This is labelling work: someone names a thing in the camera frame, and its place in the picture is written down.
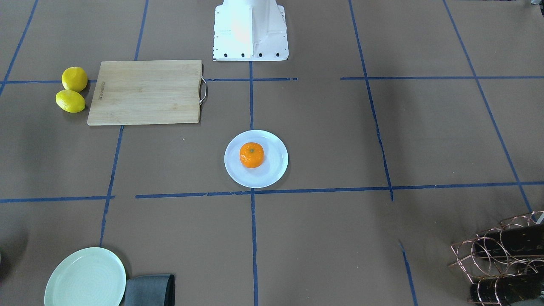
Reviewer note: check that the orange mandarin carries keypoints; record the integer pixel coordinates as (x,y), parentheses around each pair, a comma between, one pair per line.
(251,155)

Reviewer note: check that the lower yellow lemon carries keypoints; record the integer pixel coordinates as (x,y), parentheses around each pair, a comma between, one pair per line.
(74,79)

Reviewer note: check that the upper yellow lemon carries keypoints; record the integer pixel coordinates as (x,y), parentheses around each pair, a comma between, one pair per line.
(70,101)

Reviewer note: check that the yellow lemon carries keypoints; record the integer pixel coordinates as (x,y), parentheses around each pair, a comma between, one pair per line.
(70,101)
(74,79)

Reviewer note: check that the bamboo cutting board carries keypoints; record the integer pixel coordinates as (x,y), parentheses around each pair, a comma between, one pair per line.
(153,92)

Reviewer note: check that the copper wire bottle rack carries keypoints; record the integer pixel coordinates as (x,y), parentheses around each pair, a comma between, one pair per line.
(504,264)

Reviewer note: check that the light blue plate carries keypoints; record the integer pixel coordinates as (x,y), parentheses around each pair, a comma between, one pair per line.
(275,159)

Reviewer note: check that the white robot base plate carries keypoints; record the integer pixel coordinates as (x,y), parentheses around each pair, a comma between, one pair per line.
(250,30)

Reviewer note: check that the folded grey cloth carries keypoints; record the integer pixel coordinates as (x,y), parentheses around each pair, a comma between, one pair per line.
(150,290)

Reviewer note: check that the light green plate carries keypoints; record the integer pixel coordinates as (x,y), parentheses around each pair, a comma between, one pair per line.
(91,276)

